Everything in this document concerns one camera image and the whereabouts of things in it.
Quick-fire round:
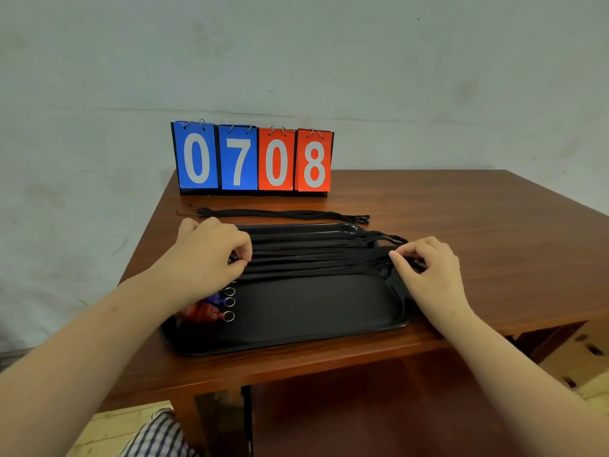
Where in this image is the person's checkered clothing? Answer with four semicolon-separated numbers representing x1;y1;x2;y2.
119;408;200;457

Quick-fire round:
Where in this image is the brown wooden table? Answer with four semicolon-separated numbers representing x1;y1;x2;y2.
97;169;609;457

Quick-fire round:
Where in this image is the light wooden crate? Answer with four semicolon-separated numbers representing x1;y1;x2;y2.
538;318;609;401

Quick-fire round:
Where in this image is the person's right forearm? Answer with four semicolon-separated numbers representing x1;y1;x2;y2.
438;309;609;457

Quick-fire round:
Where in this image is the single black lanyard cord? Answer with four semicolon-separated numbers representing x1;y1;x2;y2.
228;249;427;274

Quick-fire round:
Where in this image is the person's right hand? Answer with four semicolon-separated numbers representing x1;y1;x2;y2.
389;236;476;336

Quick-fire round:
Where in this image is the bunch of black lanyards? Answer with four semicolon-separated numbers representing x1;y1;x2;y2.
176;207;371;225

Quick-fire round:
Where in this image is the person's left forearm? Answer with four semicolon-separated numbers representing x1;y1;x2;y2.
0;268;191;457

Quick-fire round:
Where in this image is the black plastic tray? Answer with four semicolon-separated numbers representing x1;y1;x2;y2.
161;222;414;356

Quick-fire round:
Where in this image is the row of black lanyards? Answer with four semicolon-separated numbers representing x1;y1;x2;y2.
236;230;427;282

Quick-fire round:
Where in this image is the blue and red flip scoreboard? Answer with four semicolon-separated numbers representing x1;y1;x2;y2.
170;119;335;197

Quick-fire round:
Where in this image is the person's left hand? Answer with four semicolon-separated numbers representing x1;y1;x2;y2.
152;217;253;313

